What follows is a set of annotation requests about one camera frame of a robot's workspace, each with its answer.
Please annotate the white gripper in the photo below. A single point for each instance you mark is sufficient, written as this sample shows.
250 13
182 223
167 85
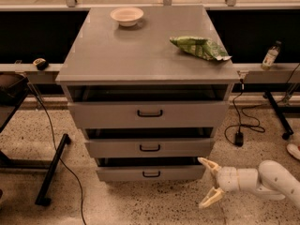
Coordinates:
227 179

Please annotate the grey bottom drawer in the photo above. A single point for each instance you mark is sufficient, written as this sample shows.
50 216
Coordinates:
188 172

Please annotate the grey drawer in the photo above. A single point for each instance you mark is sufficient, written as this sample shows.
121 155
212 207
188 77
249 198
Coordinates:
149 148
174 114
188 172

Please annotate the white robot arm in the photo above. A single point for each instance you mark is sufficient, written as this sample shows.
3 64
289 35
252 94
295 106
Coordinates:
270 181

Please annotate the grey middle drawer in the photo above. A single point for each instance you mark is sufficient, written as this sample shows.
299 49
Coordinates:
149 148

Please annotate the grey drawer cabinet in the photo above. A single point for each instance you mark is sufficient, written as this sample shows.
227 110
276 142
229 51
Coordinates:
111 63

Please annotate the grey top drawer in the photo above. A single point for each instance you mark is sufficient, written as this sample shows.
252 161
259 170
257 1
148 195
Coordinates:
174 114

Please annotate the white shoe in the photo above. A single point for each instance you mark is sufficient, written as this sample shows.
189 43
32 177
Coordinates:
294 150

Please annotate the black rolling stand right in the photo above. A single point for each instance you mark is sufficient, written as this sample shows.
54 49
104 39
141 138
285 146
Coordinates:
283 108

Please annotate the green chip bag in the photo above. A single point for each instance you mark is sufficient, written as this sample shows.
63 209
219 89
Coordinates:
201 47

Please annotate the small clear bottle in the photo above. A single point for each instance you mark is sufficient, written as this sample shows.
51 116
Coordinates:
271 56

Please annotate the black table stand left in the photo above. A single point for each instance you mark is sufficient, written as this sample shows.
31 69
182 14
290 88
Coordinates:
6 113

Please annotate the white bowl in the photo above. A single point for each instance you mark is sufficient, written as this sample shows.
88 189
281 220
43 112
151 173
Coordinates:
127 16

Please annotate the black tape measure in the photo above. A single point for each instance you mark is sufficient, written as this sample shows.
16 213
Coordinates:
40 63

